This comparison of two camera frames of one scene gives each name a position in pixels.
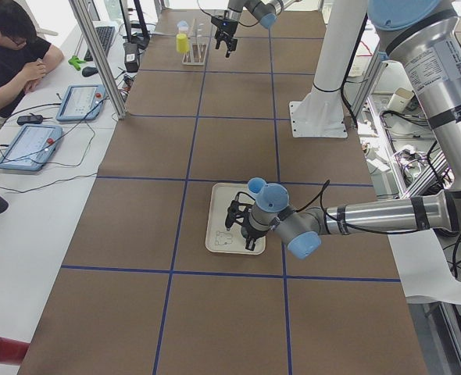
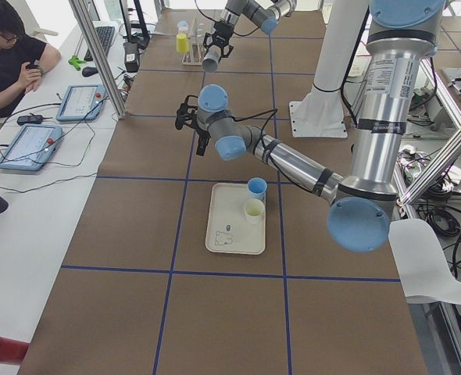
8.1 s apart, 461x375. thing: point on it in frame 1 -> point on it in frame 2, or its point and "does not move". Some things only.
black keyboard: x=105 y=34 does not move
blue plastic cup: x=182 y=25 does not move
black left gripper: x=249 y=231 -> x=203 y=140
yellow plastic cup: x=182 y=42 does not move
